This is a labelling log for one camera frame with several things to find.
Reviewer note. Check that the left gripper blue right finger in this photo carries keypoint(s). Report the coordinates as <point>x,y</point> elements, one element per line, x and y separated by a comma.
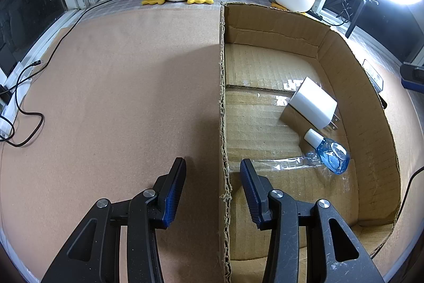
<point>334,253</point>

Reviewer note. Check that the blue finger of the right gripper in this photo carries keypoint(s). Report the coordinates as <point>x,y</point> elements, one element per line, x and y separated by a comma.
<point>412,77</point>

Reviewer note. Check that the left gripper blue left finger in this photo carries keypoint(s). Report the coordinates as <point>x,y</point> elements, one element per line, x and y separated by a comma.
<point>91,253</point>

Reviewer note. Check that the black cylindrical stick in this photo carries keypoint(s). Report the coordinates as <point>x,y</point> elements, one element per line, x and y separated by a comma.
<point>382,101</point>

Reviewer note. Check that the small blue liquid bottle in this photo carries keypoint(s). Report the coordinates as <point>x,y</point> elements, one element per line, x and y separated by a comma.
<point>332,154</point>

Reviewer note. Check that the white wall charger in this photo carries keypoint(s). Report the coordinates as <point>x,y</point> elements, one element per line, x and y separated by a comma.
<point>315,105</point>

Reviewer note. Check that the brown cardboard box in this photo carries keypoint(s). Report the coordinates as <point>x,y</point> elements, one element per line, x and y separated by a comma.
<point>265,56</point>

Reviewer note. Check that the patterned white lighter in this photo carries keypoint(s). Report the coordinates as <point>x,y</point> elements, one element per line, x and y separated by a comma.
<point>374,76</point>

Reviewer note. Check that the black tripod stand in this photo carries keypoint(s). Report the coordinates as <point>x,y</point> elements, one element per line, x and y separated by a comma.
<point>352,19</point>

